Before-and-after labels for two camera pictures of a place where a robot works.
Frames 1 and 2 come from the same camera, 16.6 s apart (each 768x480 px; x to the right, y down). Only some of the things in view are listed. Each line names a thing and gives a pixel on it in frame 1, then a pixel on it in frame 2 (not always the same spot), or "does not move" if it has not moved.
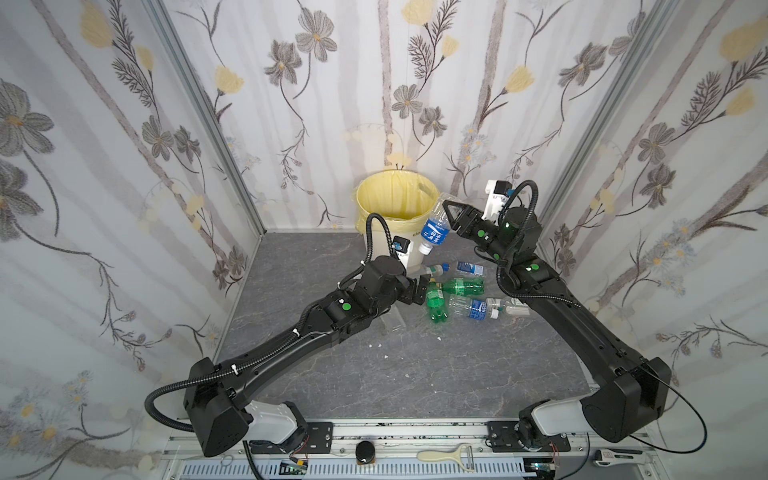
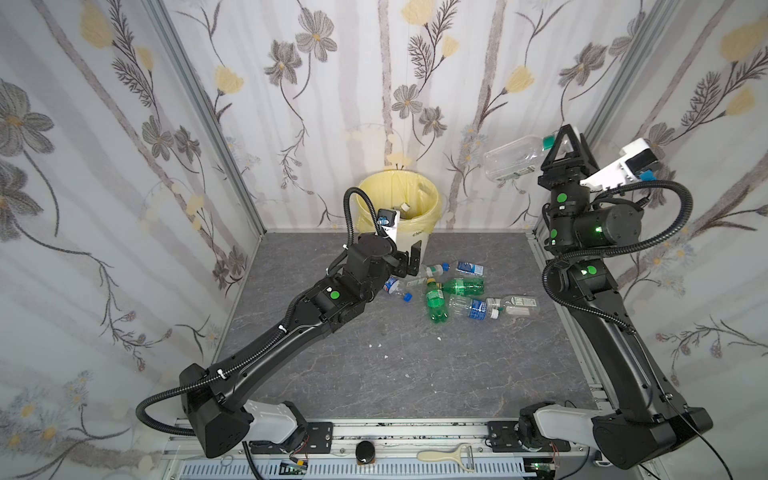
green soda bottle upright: (436, 301) does not move
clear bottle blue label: (473, 308) does not move
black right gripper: (471, 222) -> (567, 175)
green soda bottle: (474, 286) does not move
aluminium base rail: (429, 450) does not move
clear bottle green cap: (437, 269) -> (516, 157)
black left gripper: (414, 288) -> (407, 261)
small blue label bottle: (474, 269) does not move
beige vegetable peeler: (464, 452) does not move
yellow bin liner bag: (406, 198) does not move
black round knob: (365, 452) does not move
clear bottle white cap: (392, 323) -> (430, 271)
